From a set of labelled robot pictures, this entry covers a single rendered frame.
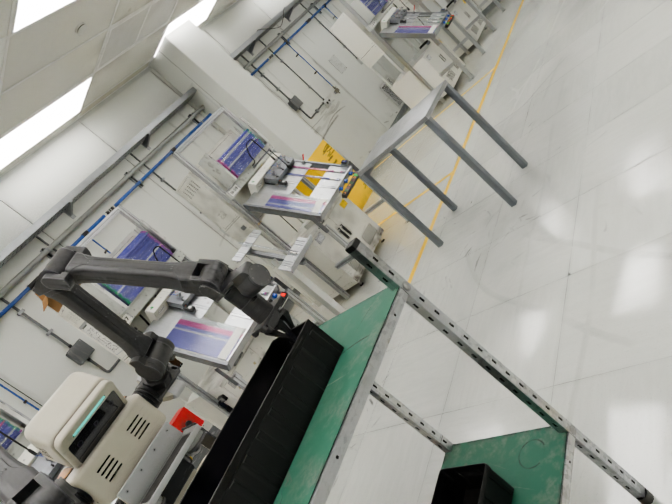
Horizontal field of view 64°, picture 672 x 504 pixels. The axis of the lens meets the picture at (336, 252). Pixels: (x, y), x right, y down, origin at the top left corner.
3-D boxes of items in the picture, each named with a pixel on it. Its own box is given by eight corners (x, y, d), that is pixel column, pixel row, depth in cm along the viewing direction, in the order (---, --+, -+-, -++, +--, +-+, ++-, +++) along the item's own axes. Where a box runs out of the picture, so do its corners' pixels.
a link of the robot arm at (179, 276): (70, 259, 135) (46, 291, 127) (60, 242, 131) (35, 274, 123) (233, 271, 128) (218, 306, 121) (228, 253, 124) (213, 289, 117)
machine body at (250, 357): (330, 356, 408) (267, 307, 395) (291, 438, 363) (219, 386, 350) (288, 376, 456) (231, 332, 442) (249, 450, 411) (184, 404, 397)
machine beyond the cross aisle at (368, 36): (489, 47, 709) (386, -62, 667) (477, 75, 657) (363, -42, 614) (420, 108, 809) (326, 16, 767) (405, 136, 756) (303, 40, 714)
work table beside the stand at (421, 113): (516, 204, 331) (425, 115, 314) (438, 247, 384) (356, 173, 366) (528, 162, 360) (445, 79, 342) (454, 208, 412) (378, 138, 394)
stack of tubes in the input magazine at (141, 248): (174, 252, 385) (143, 228, 379) (130, 303, 353) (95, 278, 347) (168, 259, 395) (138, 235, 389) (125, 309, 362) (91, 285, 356)
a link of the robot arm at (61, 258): (37, 257, 136) (15, 286, 129) (69, 241, 130) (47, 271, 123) (162, 354, 160) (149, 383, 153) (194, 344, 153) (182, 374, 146)
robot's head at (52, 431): (45, 461, 144) (14, 431, 135) (96, 395, 158) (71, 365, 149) (84, 476, 139) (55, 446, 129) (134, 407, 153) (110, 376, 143)
